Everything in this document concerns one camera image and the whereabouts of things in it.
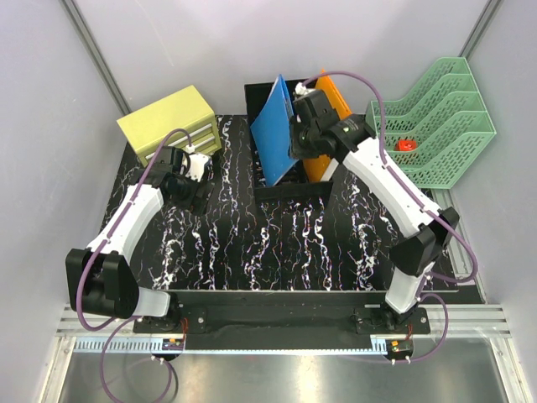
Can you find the black magazine file holder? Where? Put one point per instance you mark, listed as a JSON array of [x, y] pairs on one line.
[[295, 184]]

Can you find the blue folder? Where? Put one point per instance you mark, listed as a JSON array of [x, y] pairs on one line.
[[271, 133]]

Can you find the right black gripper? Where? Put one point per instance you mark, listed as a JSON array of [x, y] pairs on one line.
[[295, 149]]

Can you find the small red object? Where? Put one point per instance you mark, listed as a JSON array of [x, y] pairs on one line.
[[406, 145]]

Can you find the aluminium frame rail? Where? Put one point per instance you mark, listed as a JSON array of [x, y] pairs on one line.
[[468, 356]]

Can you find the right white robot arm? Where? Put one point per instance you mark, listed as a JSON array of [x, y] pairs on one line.
[[425, 226]]

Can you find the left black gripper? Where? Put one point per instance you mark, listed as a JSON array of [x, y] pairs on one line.
[[196, 205]]

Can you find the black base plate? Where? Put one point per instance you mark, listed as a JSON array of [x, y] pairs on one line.
[[200, 313]]

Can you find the black marble desk mat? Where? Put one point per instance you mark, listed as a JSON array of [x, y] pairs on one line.
[[336, 243]]

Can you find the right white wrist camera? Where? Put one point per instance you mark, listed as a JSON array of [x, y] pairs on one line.
[[301, 91]]

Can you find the orange folder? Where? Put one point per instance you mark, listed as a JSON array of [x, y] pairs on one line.
[[315, 168]]

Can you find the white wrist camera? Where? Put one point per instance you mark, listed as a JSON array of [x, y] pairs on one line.
[[197, 164], [301, 91]]

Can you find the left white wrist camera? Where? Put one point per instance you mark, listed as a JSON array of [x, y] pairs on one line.
[[197, 164]]

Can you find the yellow-green drawer cabinet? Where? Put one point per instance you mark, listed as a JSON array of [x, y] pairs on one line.
[[186, 109]]

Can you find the green mesh file organizer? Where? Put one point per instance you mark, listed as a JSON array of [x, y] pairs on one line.
[[444, 113]]

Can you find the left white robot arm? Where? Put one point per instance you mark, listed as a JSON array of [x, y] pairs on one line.
[[100, 280]]

